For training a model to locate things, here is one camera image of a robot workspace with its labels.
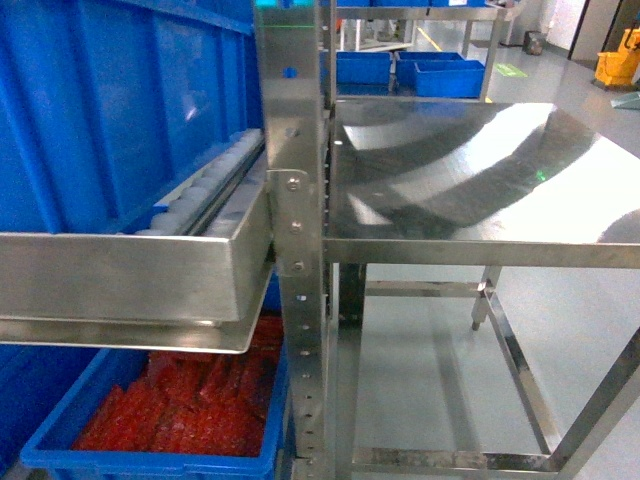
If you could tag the steel roller shelf rack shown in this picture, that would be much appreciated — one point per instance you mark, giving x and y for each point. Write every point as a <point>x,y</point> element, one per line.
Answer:
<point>191,274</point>

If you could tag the rear steel shelf rack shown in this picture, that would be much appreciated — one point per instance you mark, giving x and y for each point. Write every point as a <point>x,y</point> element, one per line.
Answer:
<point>426,71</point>

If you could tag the blue bin with red parts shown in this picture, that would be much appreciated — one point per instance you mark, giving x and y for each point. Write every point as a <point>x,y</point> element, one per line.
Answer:
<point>172,415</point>

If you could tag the small steel table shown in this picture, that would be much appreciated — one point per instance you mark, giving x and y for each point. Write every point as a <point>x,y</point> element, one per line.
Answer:
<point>434,200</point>

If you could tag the blue plastic bin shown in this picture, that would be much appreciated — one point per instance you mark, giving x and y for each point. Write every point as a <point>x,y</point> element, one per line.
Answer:
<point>363,68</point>

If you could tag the large blue upper bin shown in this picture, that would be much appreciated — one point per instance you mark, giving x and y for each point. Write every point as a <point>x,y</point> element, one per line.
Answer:
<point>107,106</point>

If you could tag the yellow mop bucket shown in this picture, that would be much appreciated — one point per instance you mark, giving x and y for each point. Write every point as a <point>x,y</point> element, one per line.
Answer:
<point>617,69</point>

